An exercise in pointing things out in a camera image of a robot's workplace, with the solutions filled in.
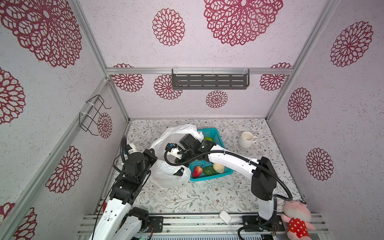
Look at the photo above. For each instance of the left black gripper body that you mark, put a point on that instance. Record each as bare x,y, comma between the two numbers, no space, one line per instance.
149,160

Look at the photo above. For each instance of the beige round fruit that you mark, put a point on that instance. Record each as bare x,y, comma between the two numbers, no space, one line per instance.
220,169

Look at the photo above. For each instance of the grey wall shelf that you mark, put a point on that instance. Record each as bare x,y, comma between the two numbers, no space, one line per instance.
210,81

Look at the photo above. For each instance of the white earbuds case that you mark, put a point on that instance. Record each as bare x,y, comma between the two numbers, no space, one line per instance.
225,217

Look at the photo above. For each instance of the pink plush toy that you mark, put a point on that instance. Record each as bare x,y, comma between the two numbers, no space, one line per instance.
298,216

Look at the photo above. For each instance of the green lime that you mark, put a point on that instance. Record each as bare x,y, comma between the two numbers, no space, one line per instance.
208,139

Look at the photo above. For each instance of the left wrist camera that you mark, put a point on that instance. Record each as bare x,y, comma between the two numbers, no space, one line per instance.
131,148

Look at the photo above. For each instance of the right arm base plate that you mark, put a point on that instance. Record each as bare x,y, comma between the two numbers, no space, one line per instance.
258,224

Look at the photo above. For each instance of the black wire wall rack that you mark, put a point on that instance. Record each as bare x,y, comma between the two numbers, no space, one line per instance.
88,117

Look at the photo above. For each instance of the white ceramic mug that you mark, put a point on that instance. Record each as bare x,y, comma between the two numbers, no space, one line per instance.
247,139

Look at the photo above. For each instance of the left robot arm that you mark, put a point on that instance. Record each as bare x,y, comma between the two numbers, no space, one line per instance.
120,220

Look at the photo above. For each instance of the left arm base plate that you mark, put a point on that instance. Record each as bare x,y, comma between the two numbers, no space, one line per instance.
155,224

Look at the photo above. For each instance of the red apple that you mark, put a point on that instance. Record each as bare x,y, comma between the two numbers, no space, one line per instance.
198,170

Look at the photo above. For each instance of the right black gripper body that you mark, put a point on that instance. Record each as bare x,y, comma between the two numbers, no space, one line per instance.
187,155

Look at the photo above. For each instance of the green avocado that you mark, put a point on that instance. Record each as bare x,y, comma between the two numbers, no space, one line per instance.
209,171

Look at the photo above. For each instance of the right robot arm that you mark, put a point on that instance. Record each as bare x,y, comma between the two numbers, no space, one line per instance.
260,172

